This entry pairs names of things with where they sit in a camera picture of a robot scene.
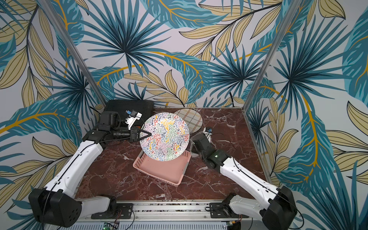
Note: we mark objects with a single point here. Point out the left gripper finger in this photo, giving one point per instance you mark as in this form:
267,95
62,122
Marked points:
143,131
144,137

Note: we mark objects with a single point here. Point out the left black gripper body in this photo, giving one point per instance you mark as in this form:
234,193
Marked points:
130,135

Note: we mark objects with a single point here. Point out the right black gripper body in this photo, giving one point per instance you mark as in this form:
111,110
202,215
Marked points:
195,141

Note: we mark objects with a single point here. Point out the colourful squiggle pattern plate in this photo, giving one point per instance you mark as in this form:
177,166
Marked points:
169,137

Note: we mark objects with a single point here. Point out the plaid striped white plate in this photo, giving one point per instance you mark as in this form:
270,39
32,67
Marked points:
192,118

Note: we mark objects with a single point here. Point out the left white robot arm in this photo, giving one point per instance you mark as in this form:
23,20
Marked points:
55,204

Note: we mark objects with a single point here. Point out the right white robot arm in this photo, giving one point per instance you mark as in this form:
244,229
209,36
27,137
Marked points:
274,206

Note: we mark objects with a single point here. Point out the black plastic tool case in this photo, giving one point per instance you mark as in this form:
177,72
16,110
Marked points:
145,107

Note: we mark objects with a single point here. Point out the pink perforated plastic basket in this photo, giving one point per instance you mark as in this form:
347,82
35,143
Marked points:
170,172

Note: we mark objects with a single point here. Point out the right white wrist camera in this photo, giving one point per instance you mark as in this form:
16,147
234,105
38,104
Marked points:
208,133

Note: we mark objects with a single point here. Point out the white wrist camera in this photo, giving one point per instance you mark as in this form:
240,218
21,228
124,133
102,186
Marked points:
208,133
133,116

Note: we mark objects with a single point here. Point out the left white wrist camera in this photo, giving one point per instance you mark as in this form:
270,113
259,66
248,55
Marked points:
133,116

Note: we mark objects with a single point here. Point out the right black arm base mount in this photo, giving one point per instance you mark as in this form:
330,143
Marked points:
220,211

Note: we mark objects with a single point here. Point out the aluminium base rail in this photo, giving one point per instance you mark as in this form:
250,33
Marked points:
168,215

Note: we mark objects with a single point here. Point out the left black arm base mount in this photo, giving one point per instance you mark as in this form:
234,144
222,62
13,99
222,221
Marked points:
116,211

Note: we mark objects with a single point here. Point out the right aluminium corner post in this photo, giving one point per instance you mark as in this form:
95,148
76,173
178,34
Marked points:
272,50

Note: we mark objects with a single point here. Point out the aluminium corner post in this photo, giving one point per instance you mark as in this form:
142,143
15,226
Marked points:
272,50
66,38

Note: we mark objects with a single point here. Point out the left aluminium corner post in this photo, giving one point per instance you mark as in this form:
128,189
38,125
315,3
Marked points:
66,38

